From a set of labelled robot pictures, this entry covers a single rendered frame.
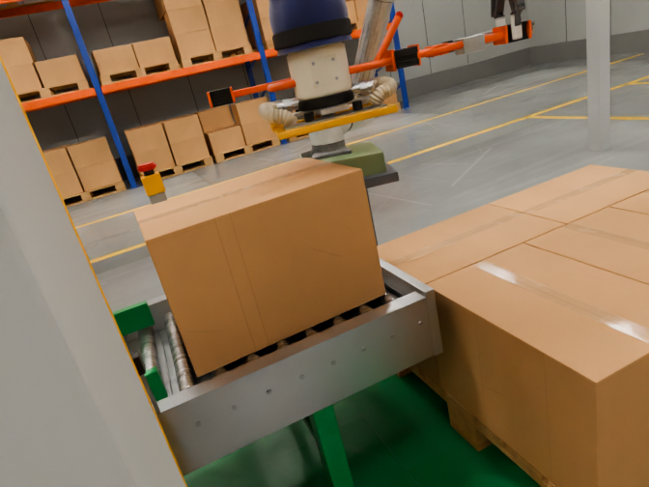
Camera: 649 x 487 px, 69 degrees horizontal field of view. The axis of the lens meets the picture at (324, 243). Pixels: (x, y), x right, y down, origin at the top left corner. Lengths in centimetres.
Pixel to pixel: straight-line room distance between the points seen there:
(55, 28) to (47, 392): 959
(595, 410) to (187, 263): 96
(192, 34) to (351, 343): 770
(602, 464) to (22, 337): 118
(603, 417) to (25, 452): 107
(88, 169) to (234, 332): 730
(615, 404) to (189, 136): 790
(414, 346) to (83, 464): 114
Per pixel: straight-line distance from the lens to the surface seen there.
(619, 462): 133
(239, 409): 125
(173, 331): 164
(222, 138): 865
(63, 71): 846
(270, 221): 125
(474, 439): 170
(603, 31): 473
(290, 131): 131
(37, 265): 28
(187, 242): 121
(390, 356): 135
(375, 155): 206
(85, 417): 30
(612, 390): 118
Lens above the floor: 125
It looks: 21 degrees down
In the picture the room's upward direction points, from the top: 13 degrees counter-clockwise
